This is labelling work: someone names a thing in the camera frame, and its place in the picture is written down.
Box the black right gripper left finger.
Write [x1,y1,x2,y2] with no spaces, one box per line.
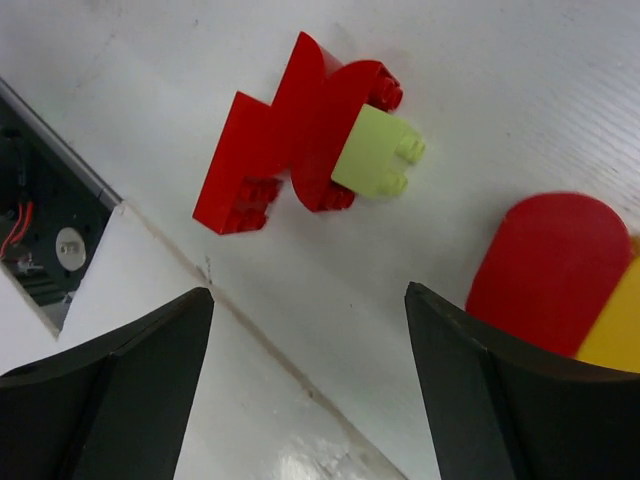
[1,287,214,479]

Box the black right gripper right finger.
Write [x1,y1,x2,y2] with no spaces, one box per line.
[404,282,639,479]

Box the red oval brick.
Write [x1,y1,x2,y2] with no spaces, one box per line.
[465,192,634,357]

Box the lime green brick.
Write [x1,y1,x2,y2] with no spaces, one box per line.
[331,105,425,199]

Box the red butterfly-shaped brick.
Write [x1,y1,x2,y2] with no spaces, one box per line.
[192,32,403,235]

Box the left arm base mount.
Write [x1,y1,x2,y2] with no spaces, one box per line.
[1,82,121,335]

